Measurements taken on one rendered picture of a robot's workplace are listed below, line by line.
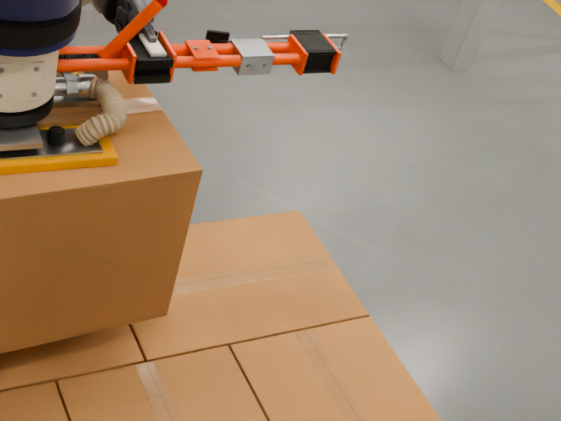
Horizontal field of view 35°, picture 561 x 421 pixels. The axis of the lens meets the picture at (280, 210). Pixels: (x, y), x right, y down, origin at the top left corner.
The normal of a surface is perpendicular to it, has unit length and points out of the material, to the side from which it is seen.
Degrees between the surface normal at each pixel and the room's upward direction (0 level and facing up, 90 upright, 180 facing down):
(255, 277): 0
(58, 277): 90
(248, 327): 0
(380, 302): 0
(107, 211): 90
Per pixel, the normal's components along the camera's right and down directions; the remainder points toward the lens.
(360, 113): 0.26, -0.74
